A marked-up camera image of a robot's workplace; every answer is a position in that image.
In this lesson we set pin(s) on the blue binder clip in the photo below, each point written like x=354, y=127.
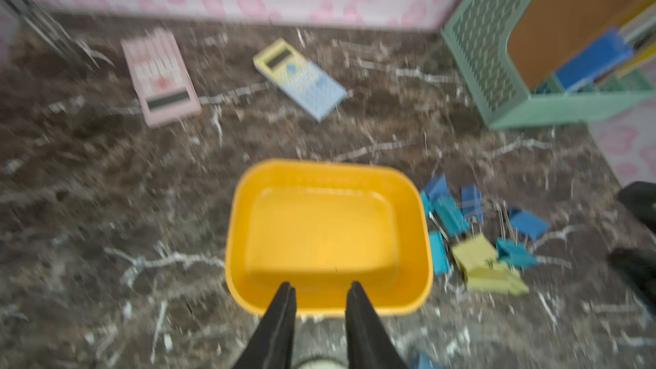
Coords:
x=528, y=224
x=472, y=203
x=436, y=188

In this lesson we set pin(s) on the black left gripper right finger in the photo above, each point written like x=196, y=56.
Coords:
x=368, y=343

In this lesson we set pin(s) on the yellow blue calculator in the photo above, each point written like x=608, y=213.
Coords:
x=304, y=82

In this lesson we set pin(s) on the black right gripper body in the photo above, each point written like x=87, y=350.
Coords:
x=635, y=263

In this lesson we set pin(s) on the yellow plastic storage box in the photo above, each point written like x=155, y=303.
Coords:
x=323, y=226

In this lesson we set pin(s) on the yellow-green binder clip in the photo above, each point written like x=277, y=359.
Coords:
x=474, y=252
x=498, y=278

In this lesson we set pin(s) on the pink calculator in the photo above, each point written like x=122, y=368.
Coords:
x=160, y=78

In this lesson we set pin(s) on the brown clipboard in organizer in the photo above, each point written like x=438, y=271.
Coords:
x=552, y=32

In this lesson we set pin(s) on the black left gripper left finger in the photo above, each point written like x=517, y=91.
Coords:
x=271, y=345

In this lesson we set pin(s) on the green plastic file organizer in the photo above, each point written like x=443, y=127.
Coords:
x=478, y=34

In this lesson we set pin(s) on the blue folder in organizer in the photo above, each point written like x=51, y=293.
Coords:
x=602, y=56

